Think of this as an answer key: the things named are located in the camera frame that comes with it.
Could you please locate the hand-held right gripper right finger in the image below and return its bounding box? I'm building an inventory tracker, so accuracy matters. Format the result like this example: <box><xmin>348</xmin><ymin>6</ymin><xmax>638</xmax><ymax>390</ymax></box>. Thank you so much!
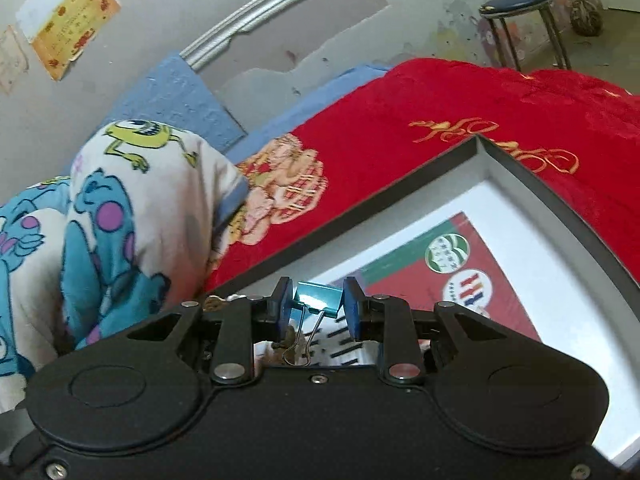
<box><xmin>342</xmin><ymin>276</ymin><xmax>543</xmax><ymax>386</ymax></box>

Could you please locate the blue binder clip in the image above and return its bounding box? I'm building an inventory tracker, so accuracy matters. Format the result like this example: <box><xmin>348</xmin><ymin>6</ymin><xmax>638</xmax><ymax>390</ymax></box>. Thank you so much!
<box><xmin>281</xmin><ymin>280</ymin><xmax>347</xmax><ymax>367</ymax></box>

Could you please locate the faded paper wall sheet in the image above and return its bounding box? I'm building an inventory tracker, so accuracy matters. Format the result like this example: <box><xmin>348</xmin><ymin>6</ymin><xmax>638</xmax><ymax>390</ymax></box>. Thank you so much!
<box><xmin>0</xmin><ymin>25</ymin><xmax>29</xmax><ymax>95</ymax></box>

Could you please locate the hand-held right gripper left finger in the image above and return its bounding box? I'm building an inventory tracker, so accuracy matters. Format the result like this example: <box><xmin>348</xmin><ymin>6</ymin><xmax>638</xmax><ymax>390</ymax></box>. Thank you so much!
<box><xmin>125</xmin><ymin>276</ymin><xmax>296</xmax><ymax>386</ymax></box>

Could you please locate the illustrated red textbook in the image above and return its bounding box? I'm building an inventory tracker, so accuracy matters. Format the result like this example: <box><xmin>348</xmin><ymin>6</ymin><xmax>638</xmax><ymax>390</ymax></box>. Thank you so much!
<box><xmin>310</xmin><ymin>211</ymin><xmax>543</xmax><ymax>346</ymax></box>

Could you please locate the red embroidered blanket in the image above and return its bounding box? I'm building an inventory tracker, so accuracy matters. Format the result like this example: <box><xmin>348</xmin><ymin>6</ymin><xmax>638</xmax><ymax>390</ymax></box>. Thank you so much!
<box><xmin>202</xmin><ymin>57</ymin><xmax>640</xmax><ymax>296</ymax></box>

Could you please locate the brown patterned ball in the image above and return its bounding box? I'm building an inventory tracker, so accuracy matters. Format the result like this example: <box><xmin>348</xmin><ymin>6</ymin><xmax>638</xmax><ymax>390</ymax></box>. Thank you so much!
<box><xmin>571</xmin><ymin>0</ymin><xmax>602</xmax><ymax>37</ymax></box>

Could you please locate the black white striped packet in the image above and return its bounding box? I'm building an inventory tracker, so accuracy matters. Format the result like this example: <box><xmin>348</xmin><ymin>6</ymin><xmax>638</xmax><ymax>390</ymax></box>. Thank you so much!
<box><xmin>315</xmin><ymin>317</ymin><xmax>367</xmax><ymax>368</ymax></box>

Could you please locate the silver curved wall moulding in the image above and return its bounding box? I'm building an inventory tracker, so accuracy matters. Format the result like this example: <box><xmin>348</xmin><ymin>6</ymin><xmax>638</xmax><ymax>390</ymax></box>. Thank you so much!
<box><xmin>179</xmin><ymin>0</ymin><xmax>383</xmax><ymax>71</ymax></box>

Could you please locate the blue monster printed blanket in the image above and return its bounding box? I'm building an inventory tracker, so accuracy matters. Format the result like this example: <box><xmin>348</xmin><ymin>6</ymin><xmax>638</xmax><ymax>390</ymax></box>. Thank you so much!
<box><xmin>0</xmin><ymin>119</ymin><xmax>251</xmax><ymax>413</ymax></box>

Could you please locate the black box with white inside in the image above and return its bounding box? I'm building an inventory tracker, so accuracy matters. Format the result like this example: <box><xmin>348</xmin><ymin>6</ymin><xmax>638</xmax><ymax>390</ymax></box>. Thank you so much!
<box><xmin>202</xmin><ymin>135</ymin><xmax>640</xmax><ymax>471</ymax></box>

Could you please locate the orange award certificate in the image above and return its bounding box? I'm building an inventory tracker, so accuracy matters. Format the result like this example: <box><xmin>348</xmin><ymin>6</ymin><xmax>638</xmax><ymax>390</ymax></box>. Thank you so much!
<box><xmin>17</xmin><ymin>0</ymin><xmax>123</xmax><ymax>81</ymax></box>

